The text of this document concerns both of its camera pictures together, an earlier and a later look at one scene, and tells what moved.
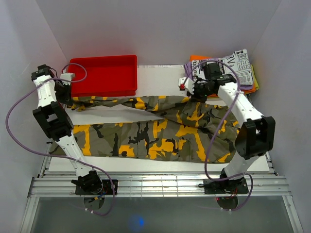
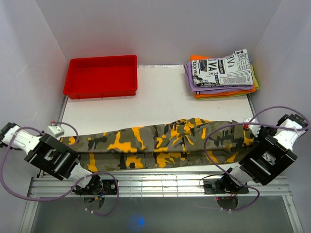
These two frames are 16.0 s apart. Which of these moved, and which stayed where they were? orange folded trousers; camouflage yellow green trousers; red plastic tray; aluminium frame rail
Moved: camouflage yellow green trousers
Stayed: aluminium frame rail; orange folded trousers; red plastic tray
